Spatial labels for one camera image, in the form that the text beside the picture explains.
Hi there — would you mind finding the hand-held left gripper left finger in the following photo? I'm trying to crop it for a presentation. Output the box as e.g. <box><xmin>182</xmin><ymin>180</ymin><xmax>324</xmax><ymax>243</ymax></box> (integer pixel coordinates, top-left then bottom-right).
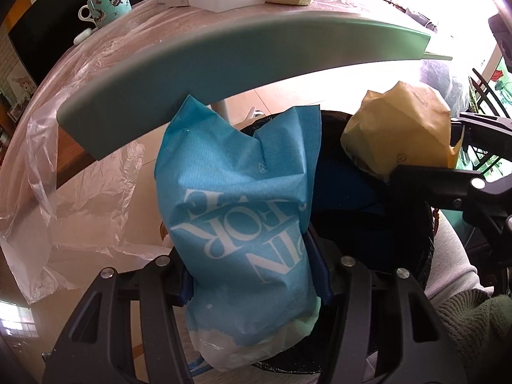
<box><xmin>42</xmin><ymin>257</ymin><xmax>197</xmax><ymax>384</ymax></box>

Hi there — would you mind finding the black trash bin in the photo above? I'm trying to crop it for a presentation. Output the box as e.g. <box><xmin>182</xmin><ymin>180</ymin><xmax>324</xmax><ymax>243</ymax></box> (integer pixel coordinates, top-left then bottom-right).
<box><xmin>236</xmin><ymin>110</ymin><xmax>439</xmax><ymax>373</ymax></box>

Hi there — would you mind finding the person's grey trouser leg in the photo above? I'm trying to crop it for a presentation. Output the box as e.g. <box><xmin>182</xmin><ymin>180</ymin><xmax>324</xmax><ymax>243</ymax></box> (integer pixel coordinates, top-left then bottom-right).
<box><xmin>423</xmin><ymin>208</ymin><xmax>497</xmax><ymax>309</ymax></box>

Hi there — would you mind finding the yellow paper wrapper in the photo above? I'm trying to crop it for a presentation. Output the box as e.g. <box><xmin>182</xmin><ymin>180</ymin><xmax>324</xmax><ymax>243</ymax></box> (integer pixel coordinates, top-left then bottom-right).
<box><xmin>340</xmin><ymin>81</ymin><xmax>465</xmax><ymax>182</ymax></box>

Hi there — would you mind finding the clear plastic table cover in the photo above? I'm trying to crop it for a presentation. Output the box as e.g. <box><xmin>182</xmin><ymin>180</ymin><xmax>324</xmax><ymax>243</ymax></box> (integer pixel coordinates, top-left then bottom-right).
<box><xmin>0</xmin><ymin>0</ymin><xmax>481</xmax><ymax>305</ymax></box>

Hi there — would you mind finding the teal patterned mug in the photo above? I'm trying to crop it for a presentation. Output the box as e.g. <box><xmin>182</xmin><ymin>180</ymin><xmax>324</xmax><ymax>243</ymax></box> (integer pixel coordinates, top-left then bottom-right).
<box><xmin>78</xmin><ymin>0</ymin><xmax>132</xmax><ymax>29</ymax></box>

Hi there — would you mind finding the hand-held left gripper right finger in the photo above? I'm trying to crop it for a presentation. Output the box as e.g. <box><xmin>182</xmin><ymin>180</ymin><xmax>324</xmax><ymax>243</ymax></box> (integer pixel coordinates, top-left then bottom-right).
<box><xmin>304</xmin><ymin>232</ymin><xmax>468</xmax><ymax>384</ymax></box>

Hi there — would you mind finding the black television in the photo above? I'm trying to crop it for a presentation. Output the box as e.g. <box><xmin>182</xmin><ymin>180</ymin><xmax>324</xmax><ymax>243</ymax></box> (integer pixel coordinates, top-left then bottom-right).
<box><xmin>8</xmin><ymin>0</ymin><xmax>161</xmax><ymax>85</ymax></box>

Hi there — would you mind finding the blue paper bag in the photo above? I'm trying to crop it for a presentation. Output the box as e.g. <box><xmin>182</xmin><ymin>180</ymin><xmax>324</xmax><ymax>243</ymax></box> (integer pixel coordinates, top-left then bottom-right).
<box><xmin>154</xmin><ymin>95</ymin><xmax>329</xmax><ymax>372</ymax></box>

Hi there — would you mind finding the person's right forearm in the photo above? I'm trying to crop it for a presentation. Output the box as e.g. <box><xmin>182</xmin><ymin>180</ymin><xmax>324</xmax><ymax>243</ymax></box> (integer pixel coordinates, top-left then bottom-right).
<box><xmin>435</xmin><ymin>288</ymin><xmax>512</xmax><ymax>371</ymax></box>

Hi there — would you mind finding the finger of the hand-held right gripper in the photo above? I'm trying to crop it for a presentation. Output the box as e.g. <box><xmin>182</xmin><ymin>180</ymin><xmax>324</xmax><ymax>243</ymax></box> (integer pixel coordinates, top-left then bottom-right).
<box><xmin>450</xmin><ymin>111</ymin><xmax>512</xmax><ymax>156</ymax></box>
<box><xmin>386</xmin><ymin>165</ymin><xmax>505</xmax><ymax>210</ymax></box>

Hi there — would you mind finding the grey-green chair back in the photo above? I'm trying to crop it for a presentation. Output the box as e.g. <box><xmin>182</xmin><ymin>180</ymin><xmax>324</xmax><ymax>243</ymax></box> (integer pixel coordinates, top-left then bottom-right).
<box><xmin>57</xmin><ymin>8</ymin><xmax>453</xmax><ymax>161</ymax></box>

